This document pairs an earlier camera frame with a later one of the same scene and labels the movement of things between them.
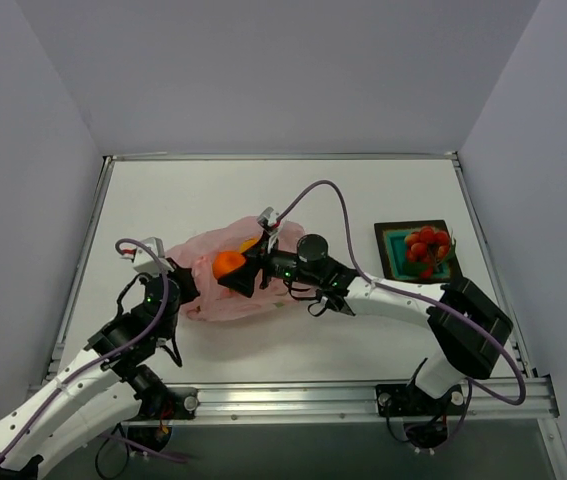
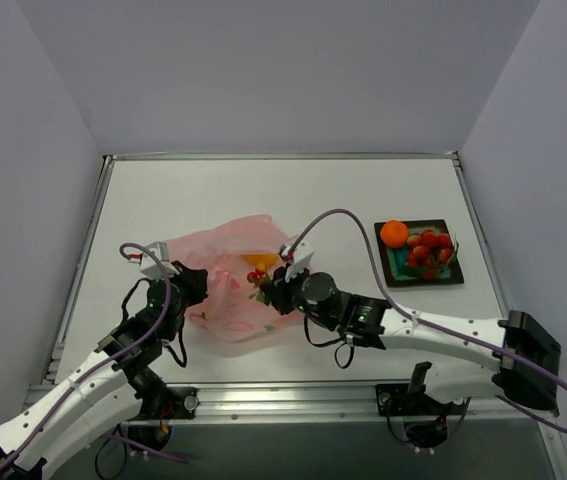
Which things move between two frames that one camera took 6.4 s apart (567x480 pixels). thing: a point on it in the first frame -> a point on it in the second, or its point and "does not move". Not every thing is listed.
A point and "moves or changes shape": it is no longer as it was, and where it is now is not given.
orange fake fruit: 225,261 -> 394,233
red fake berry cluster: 428,246 does not move
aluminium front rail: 356,403 does not move
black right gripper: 263,265 -> 277,291
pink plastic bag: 213,301 moves or changes shape
